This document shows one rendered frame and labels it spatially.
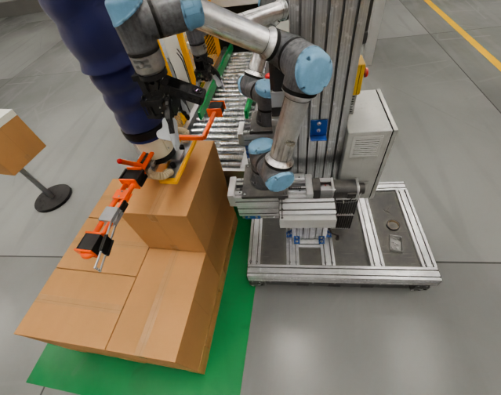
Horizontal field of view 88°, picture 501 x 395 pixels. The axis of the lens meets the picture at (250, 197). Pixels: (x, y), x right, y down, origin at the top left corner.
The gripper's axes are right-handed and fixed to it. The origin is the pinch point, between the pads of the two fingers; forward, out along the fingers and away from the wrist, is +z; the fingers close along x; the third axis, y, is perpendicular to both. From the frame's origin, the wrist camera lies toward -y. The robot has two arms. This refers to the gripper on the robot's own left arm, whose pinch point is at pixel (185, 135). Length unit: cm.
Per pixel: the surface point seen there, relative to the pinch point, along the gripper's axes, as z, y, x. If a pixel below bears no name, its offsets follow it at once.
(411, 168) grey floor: 152, -149, -130
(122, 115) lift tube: 11, 40, -31
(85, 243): 31, 46, 20
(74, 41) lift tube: -20, 40, -29
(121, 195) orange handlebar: 32, 41, -4
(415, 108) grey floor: 152, -182, -228
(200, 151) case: 58, 24, -59
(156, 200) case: 58, 41, -21
